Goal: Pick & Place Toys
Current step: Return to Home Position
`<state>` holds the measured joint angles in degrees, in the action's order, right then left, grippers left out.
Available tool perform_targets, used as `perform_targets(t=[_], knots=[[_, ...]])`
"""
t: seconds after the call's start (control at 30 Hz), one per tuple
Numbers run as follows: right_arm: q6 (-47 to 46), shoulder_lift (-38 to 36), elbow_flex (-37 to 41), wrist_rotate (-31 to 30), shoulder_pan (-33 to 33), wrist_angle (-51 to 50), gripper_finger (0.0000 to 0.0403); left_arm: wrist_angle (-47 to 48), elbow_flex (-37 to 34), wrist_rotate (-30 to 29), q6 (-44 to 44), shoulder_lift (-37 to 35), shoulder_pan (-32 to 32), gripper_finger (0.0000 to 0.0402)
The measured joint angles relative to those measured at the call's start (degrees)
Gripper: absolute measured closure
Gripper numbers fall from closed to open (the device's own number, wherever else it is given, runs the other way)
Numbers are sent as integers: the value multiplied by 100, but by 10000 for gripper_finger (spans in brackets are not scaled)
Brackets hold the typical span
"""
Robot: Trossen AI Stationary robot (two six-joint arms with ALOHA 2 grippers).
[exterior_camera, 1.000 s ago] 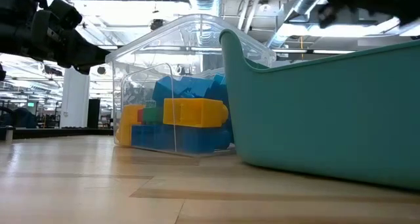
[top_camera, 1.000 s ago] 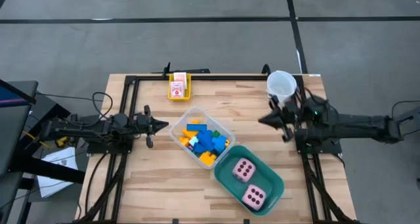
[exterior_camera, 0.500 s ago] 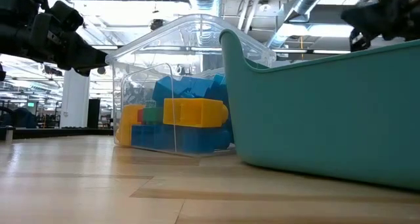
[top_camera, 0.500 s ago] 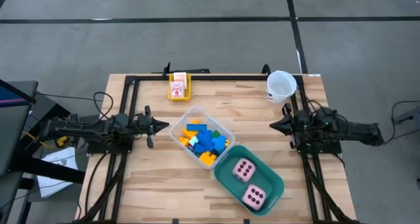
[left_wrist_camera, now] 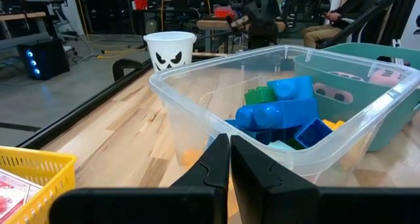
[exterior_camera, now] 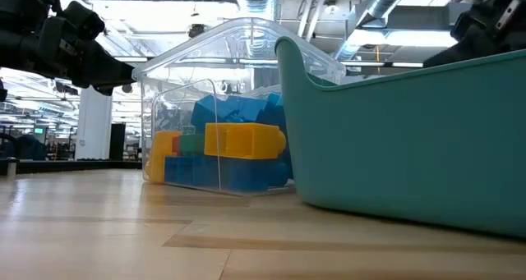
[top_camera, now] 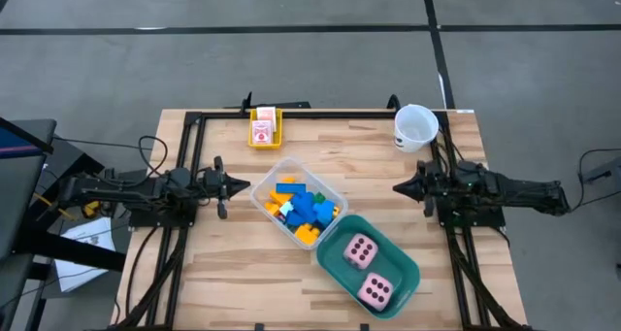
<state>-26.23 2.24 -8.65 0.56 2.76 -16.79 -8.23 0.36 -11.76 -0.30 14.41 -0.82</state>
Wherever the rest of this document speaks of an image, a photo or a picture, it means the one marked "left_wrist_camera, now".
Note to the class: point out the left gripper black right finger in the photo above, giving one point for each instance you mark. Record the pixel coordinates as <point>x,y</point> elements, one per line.
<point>295,204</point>

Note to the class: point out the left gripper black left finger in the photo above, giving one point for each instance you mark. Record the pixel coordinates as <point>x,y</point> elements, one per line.
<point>164,204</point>

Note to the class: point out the large blue toy block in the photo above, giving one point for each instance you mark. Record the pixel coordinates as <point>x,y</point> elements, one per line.
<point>279,114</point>

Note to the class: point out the pink foam dice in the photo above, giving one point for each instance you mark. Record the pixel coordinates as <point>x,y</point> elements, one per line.
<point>333,92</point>
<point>387,77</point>

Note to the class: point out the pink card pack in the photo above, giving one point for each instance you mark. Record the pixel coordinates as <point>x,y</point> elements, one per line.
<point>13,194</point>

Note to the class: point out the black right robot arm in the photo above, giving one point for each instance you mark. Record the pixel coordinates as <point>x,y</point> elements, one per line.
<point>262,17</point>

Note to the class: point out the small yellow toy block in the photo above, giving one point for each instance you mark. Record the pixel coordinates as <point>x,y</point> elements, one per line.
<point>190,156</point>

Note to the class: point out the long blue toy block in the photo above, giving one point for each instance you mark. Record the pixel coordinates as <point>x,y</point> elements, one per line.
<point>262,134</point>

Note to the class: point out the clear plastic storage bin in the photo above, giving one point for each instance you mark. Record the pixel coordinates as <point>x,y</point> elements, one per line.
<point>197,96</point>

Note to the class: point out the green toy block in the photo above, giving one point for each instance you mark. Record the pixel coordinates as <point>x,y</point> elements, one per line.
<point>259,95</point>

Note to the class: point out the yellow plastic mesh basket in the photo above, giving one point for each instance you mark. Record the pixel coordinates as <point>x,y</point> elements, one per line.
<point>49,171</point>

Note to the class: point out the green plastic bin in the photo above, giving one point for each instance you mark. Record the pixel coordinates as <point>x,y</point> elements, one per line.
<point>393,119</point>

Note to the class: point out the white bowl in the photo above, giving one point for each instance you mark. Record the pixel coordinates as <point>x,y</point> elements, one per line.
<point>169,50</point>

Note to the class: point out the wooden background table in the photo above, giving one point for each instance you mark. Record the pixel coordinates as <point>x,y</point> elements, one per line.
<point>213,24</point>

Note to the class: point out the black computer blue lights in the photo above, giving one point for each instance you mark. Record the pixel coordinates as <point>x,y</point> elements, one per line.
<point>42,59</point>

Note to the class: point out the seated person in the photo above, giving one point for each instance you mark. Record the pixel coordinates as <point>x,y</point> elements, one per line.
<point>341,17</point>

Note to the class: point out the red plastic crate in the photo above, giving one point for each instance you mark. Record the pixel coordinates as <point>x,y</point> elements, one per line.
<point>224,12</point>

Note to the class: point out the red box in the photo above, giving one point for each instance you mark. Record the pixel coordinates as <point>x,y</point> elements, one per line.
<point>140,2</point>

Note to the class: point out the wooden top desk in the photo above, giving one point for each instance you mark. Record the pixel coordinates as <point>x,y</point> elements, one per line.
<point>23,20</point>

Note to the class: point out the black curved bracket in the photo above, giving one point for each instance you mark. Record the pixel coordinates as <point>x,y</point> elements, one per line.
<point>126,68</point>

